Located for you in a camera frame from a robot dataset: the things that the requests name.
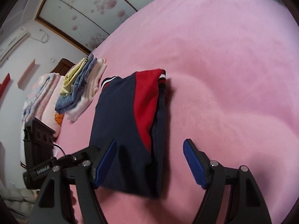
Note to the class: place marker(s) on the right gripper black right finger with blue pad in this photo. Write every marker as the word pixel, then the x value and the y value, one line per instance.
pixel 246 203

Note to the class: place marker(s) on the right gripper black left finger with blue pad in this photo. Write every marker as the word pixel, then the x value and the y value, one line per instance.
pixel 86 170

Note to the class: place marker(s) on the navy red varsity jacket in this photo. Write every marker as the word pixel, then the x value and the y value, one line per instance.
pixel 131 112

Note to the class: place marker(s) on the pink pillow orange print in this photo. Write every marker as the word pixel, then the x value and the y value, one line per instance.
pixel 50 117

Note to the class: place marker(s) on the light pink folded garment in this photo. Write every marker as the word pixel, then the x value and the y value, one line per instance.
pixel 89 92

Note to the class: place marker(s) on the blue folded denim jeans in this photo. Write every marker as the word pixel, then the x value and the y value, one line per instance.
pixel 69 102

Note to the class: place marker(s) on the floral folded quilt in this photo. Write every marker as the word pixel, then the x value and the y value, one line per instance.
pixel 39 96

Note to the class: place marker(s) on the yellow folded garment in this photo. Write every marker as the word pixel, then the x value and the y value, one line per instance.
pixel 71 76

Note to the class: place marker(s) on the dark wooden headboard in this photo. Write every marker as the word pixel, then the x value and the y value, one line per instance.
pixel 63 67

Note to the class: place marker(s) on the pink bed blanket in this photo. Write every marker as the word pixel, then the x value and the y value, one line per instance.
pixel 232 87

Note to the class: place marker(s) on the floral sliding wardrobe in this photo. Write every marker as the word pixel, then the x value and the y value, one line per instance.
pixel 86 23

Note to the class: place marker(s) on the red wall shelf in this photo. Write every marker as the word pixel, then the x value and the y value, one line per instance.
pixel 4 84

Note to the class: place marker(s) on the pink wall shelf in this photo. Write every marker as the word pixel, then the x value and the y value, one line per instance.
pixel 25 73

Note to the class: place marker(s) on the white wall air conditioner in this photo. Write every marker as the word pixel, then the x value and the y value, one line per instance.
pixel 13 41

